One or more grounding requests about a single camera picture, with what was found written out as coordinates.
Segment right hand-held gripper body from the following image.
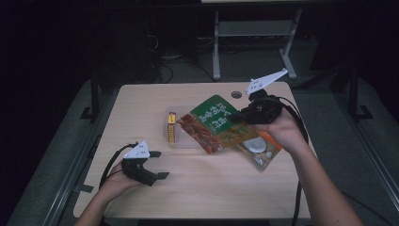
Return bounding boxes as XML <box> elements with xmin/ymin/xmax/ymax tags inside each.
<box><xmin>238</xmin><ymin>68</ymin><xmax>289</xmax><ymax>125</ymax></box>

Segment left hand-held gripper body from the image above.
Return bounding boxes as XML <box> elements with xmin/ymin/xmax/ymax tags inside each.
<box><xmin>120</xmin><ymin>139</ymin><xmax>158</xmax><ymax>187</ymax></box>

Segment green and gold snack packet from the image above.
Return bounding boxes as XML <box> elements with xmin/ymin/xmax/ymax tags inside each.
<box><xmin>176</xmin><ymin>94</ymin><xmax>262</xmax><ymax>155</ymax></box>

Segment clear plastic container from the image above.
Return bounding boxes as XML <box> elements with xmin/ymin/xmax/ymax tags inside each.
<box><xmin>162</xmin><ymin>105</ymin><xmax>215</xmax><ymax>150</ymax></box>

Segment person's left hand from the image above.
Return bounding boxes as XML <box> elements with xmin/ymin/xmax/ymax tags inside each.
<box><xmin>99</xmin><ymin>159</ymin><xmax>144</xmax><ymax>202</ymax></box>

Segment person's right hand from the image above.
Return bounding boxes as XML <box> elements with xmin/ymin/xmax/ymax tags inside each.
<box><xmin>254</xmin><ymin>107</ymin><xmax>311</xmax><ymax>155</ymax></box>

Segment yellow and red box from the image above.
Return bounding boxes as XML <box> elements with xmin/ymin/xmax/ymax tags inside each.
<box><xmin>167</xmin><ymin>111</ymin><xmax>178</xmax><ymax>145</ymax></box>

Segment brown and orange powder packet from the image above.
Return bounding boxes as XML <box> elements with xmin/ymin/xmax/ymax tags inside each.
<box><xmin>234</xmin><ymin>129</ymin><xmax>283</xmax><ymax>171</ymax></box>

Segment black metal stand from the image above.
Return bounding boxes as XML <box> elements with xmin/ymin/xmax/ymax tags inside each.
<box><xmin>79</xmin><ymin>71</ymin><xmax>102</xmax><ymax>124</ymax></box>
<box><xmin>328</xmin><ymin>61</ymin><xmax>375</xmax><ymax>124</ymax></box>

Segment grey metal stand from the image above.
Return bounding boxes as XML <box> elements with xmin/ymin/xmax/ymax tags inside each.
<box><xmin>212</xmin><ymin>8</ymin><xmax>304</xmax><ymax>81</ymax></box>

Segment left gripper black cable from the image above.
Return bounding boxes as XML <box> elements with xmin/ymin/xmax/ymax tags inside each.
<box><xmin>99</xmin><ymin>141</ymin><xmax>139</xmax><ymax>190</ymax></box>

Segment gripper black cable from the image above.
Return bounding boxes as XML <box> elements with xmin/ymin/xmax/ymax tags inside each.
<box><xmin>99</xmin><ymin>141</ymin><xmax>139</xmax><ymax>190</ymax></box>
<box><xmin>269</xmin><ymin>95</ymin><xmax>310</xmax><ymax>226</ymax></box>

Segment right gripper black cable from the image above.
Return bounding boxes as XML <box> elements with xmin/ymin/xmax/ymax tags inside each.
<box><xmin>269</xmin><ymin>95</ymin><xmax>310</xmax><ymax>226</ymax></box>

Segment black floor cables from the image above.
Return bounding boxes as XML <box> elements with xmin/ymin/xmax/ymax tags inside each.
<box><xmin>152</xmin><ymin>34</ymin><xmax>218</xmax><ymax>85</ymax></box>

